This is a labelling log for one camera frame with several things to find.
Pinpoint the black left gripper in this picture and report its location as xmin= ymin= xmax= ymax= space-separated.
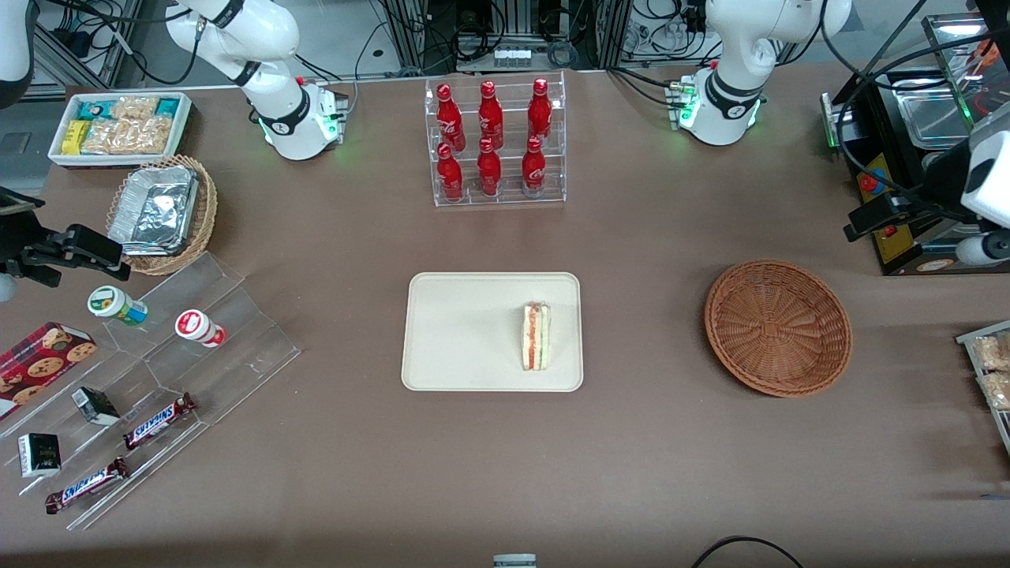
xmin=843 ymin=144 xmax=978 ymax=243

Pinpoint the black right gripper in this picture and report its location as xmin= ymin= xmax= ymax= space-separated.
xmin=0 ymin=211 xmax=132 ymax=288

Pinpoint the triangular white bread sandwich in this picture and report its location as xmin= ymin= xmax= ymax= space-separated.
xmin=521 ymin=301 xmax=552 ymax=372

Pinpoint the silver foil tray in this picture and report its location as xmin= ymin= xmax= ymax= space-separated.
xmin=107 ymin=164 xmax=200 ymax=257

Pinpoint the light brown wicker basket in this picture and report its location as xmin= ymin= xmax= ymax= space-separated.
xmin=105 ymin=155 xmax=219 ymax=276

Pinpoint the dark brown wicker basket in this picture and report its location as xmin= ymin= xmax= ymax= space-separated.
xmin=705 ymin=260 xmax=854 ymax=398

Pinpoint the grey metal snack tray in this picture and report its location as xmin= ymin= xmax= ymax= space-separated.
xmin=956 ymin=319 xmax=1010 ymax=457

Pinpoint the cream rectangular serving tray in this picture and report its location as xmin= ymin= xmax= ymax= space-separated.
xmin=401 ymin=272 xmax=584 ymax=393

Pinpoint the black food warmer cabinet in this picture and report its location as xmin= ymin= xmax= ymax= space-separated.
xmin=821 ymin=14 xmax=1010 ymax=277

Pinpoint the green label white cup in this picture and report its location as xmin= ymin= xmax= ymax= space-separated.
xmin=87 ymin=286 xmax=148 ymax=327

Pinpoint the white rectangular snack bin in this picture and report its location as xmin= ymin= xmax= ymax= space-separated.
xmin=47 ymin=92 xmax=193 ymax=170

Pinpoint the steel warmer pan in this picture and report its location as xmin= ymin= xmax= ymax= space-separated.
xmin=892 ymin=77 xmax=979 ymax=149

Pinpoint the clear rice cracker bag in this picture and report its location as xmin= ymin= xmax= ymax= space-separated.
xmin=110 ymin=96 xmax=159 ymax=121
xmin=82 ymin=118 xmax=172 ymax=155

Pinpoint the red label white cup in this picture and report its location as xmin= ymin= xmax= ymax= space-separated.
xmin=174 ymin=309 xmax=227 ymax=349

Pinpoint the red cookie box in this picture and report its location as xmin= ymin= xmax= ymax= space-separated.
xmin=0 ymin=321 xmax=98 ymax=421

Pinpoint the small black box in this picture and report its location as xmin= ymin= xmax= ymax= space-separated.
xmin=71 ymin=387 xmax=121 ymax=427

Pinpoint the clear acrylic stepped stand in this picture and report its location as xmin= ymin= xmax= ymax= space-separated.
xmin=0 ymin=251 xmax=302 ymax=531

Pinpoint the snickers chocolate bar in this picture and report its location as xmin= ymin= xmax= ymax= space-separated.
xmin=44 ymin=456 xmax=129 ymax=515
xmin=122 ymin=392 xmax=197 ymax=451

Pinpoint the black and white box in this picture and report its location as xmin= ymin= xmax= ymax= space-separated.
xmin=17 ymin=432 xmax=62 ymax=479

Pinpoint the red cola bottle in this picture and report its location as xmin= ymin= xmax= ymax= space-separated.
xmin=478 ymin=80 xmax=505 ymax=148
xmin=527 ymin=77 xmax=552 ymax=143
xmin=522 ymin=136 xmax=548 ymax=195
xmin=436 ymin=84 xmax=466 ymax=151
xmin=477 ymin=138 xmax=503 ymax=197
xmin=436 ymin=142 xmax=465 ymax=203

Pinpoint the clear acrylic bottle rack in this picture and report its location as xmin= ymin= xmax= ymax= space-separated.
xmin=425 ymin=71 xmax=567 ymax=208

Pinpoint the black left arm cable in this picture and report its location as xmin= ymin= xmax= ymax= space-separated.
xmin=821 ymin=0 xmax=1010 ymax=214

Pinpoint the black floor cable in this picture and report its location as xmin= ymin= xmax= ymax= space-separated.
xmin=693 ymin=536 xmax=803 ymax=568

